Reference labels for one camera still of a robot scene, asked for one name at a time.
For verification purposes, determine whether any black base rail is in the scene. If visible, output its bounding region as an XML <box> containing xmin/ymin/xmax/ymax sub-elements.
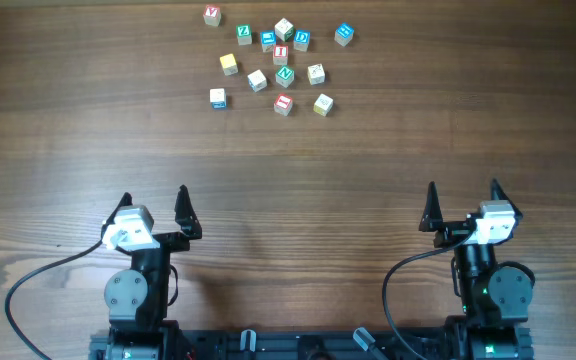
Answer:
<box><xmin>88</xmin><ymin>327</ymin><xmax>535</xmax><ymax>360</ymax></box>

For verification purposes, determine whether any blue picture block far right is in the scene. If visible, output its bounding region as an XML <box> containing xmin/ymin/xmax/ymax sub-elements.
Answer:
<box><xmin>334</xmin><ymin>23</ymin><xmax>354</xmax><ymax>46</ymax></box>

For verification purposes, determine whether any green Z letter block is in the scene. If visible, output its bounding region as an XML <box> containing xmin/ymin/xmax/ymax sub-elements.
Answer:
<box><xmin>236</xmin><ymin>24</ymin><xmax>252</xmax><ymax>45</ymax></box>

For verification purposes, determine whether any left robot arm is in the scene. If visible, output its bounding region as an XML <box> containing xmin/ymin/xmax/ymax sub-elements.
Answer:
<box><xmin>89</xmin><ymin>185</ymin><xmax>202</xmax><ymax>360</ymax></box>

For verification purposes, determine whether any white block blue edge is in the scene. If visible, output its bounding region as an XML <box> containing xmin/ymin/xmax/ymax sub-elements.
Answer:
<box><xmin>209</xmin><ymin>88</ymin><xmax>227</xmax><ymax>109</ymax></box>

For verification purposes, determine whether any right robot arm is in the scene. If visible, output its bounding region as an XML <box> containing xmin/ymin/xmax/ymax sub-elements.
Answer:
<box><xmin>419</xmin><ymin>180</ymin><xmax>536</xmax><ymax>360</ymax></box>

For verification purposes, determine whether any red I letter block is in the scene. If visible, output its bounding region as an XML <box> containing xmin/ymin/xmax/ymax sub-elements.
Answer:
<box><xmin>273</xmin><ymin>45</ymin><xmax>288</xmax><ymax>66</ymax></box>

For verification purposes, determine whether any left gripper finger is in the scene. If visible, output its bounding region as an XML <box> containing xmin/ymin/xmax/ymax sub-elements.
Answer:
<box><xmin>174</xmin><ymin>185</ymin><xmax>202</xmax><ymax>240</ymax></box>
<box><xmin>101</xmin><ymin>192</ymin><xmax>133</xmax><ymax>235</ymax></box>

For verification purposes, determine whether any white block blue side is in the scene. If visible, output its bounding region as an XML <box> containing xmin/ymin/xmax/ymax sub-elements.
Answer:
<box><xmin>247</xmin><ymin>69</ymin><xmax>267</xmax><ymax>92</ymax></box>

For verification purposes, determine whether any blue D letter block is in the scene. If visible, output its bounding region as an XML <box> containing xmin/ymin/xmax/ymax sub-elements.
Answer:
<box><xmin>293</xmin><ymin>29</ymin><xmax>310</xmax><ymax>52</ymax></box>

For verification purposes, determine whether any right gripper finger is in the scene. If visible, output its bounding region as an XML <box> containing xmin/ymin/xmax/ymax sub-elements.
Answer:
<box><xmin>419</xmin><ymin>181</ymin><xmax>444</xmax><ymax>232</ymax></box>
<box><xmin>490</xmin><ymin>178</ymin><xmax>523</xmax><ymax>220</ymax></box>

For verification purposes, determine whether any white picture block yellow side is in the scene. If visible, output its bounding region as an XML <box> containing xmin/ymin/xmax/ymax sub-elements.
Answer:
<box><xmin>307</xmin><ymin>64</ymin><xmax>325</xmax><ymax>85</ymax></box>

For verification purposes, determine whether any green N letter block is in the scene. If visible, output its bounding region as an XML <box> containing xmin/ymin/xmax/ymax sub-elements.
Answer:
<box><xmin>275</xmin><ymin>65</ymin><xmax>295</xmax><ymax>88</ymax></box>

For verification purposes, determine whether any white and green block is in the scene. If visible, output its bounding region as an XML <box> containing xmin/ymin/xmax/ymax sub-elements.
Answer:
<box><xmin>274</xmin><ymin>18</ymin><xmax>295</xmax><ymax>42</ymax></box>

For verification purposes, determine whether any yellow top block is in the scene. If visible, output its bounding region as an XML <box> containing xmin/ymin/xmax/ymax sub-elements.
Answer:
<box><xmin>219</xmin><ymin>53</ymin><xmax>238</xmax><ymax>76</ymax></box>

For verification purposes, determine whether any red Y letter block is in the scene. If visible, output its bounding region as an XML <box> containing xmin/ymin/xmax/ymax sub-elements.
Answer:
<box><xmin>203</xmin><ymin>5</ymin><xmax>222</xmax><ymax>27</ymax></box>

